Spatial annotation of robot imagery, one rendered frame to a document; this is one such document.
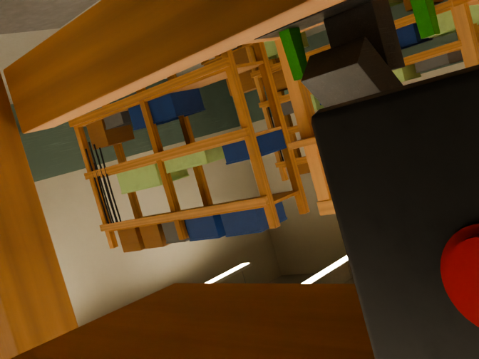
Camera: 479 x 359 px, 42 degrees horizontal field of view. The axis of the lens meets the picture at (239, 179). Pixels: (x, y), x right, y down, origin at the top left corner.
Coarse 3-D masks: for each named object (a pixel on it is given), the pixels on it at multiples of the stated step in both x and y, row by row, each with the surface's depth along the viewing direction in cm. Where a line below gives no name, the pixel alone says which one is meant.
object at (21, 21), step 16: (0, 0) 36; (16, 0) 37; (32, 0) 38; (48, 0) 39; (64, 0) 40; (80, 0) 41; (96, 0) 42; (0, 16) 39; (16, 16) 40; (32, 16) 42; (48, 16) 43; (64, 16) 44; (0, 32) 43; (16, 32) 44
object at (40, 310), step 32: (0, 96) 84; (0, 128) 83; (0, 160) 83; (0, 192) 82; (32, 192) 85; (0, 224) 82; (32, 224) 84; (0, 256) 81; (32, 256) 84; (0, 288) 81; (32, 288) 83; (64, 288) 86; (0, 320) 83; (32, 320) 83; (64, 320) 86; (0, 352) 86
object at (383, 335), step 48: (384, 96) 19; (432, 96) 18; (336, 144) 21; (384, 144) 19; (432, 144) 18; (336, 192) 21; (384, 192) 20; (432, 192) 19; (384, 240) 20; (432, 240) 19; (384, 288) 21; (432, 288) 19; (384, 336) 21; (432, 336) 20
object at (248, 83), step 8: (232, 48) 1027; (240, 48) 959; (216, 56) 1046; (240, 56) 965; (208, 64) 1017; (248, 72) 1017; (240, 80) 1032; (248, 80) 1021; (248, 88) 1025; (256, 88) 1044
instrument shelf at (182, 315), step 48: (192, 288) 68; (240, 288) 62; (288, 288) 57; (336, 288) 53; (96, 336) 59; (144, 336) 55; (192, 336) 51; (240, 336) 48; (288, 336) 45; (336, 336) 42
